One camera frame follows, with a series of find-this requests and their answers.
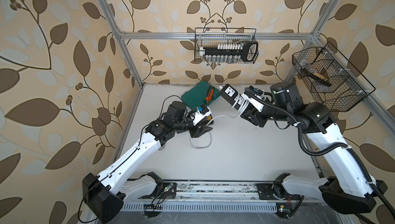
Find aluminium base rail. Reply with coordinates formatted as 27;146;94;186
83;179;334;224

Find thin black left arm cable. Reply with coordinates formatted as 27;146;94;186
77;94;186;224

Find orange black pliers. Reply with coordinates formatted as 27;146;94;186
205;86;214;103

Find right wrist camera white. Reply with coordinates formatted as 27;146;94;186
244;86;265;112

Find aluminium frame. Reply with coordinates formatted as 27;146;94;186
102;0;395;172

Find black white power strip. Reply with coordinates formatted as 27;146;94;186
220;84;246;113

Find black socket bit set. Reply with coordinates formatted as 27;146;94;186
197;41;259;64

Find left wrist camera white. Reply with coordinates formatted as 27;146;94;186
191;104;212;126

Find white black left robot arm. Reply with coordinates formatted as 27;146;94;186
82;101;212;224

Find green plastic tool case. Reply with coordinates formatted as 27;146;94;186
181;81;220;111

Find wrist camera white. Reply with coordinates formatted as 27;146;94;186
244;86;265;112
191;104;212;126

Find black wire basket right wall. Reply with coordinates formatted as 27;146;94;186
292;42;376;112

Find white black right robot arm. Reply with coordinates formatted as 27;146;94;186
231;82;395;216

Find black wire basket back wall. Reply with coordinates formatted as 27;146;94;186
194;27;259;65

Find black wire basket wall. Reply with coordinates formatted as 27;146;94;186
292;42;376;112
194;27;259;65

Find dark tool in right basket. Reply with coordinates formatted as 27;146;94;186
301;67;332;87

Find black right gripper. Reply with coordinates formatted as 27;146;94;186
240;97;291;126

